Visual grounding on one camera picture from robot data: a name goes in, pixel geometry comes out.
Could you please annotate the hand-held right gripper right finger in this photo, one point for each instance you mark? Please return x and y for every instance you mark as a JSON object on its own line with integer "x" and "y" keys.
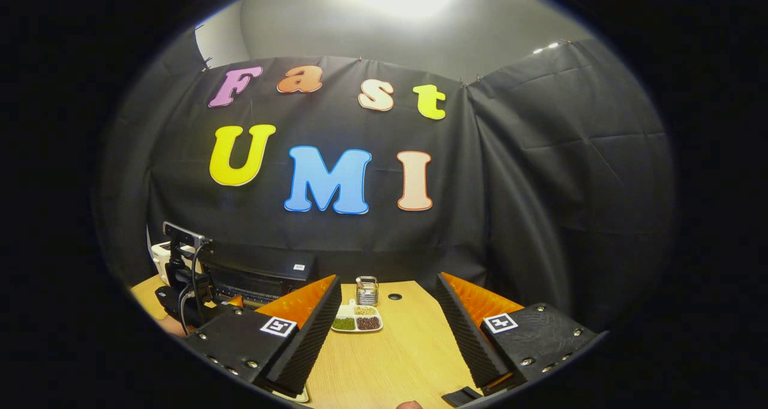
{"x": 471, "y": 337}

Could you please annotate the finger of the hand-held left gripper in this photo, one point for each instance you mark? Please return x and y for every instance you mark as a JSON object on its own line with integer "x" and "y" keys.
{"x": 236, "y": 301}

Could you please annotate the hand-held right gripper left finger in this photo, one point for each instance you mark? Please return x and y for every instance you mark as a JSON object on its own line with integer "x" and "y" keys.
{"x": 312, "y": 343}

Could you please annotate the black electric oven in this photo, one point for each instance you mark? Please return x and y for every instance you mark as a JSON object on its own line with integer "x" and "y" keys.
{"x": 270, "y": 271}

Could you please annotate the cream square plate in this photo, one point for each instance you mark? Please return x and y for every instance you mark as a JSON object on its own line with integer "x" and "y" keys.
{"x": 298, "y": 396}

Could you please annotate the white toaster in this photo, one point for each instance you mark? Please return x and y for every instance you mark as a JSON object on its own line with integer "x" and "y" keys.
{"x": 159, "y": 256}

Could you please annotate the pile of green mung beans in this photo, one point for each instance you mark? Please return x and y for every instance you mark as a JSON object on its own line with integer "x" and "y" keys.
{"x": 344, "y": 324}

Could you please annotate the white divided tray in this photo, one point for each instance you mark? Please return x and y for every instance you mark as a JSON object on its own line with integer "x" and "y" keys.
{"x": 343, "y": 310}

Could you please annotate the pile of dark red beans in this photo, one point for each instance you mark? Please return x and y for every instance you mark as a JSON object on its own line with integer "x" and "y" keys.
{"x": 368, "y": 323}

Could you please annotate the pile of yellow soybeans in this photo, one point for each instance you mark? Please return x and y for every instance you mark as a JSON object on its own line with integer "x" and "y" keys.
{"x": 365, "y": 310}

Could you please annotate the black backdrop cloth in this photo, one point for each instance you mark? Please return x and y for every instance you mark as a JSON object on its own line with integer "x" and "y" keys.
{"x": 360, "y": 241}

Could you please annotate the small ceiling spotlight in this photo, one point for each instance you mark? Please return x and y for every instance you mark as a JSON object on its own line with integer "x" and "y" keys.
{"x": 546, "y": 47}

